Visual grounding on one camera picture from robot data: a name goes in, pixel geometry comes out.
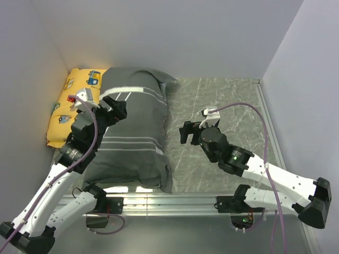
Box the yellow cartoon car pillow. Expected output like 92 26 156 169
46 68 106 148

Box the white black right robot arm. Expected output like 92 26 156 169
179 121 332 229

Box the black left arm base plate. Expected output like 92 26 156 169
93 197 124 214

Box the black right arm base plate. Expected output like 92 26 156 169
214 196 264 214

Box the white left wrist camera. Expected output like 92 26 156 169
67 88 99 111

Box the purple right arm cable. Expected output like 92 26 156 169
209 102 289 254

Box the aluminium side rail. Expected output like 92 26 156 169
253 79 286 170

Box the black box under rail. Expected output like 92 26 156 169
85 215 109 229

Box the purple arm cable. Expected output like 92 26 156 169
209 102 289 254
0 95 99 252

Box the aluminium mounting rail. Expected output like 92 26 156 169
55 194 302 218

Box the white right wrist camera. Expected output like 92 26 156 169
199 107 220 129

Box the grey striped pillowcase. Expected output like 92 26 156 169
84 67 175 193

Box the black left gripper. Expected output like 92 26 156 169
77 95 127 149

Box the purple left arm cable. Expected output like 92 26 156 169
0 95 99 252

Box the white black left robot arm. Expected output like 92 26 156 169
1 95 127 253

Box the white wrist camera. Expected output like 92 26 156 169
199 107 220 129
67 88 99 111

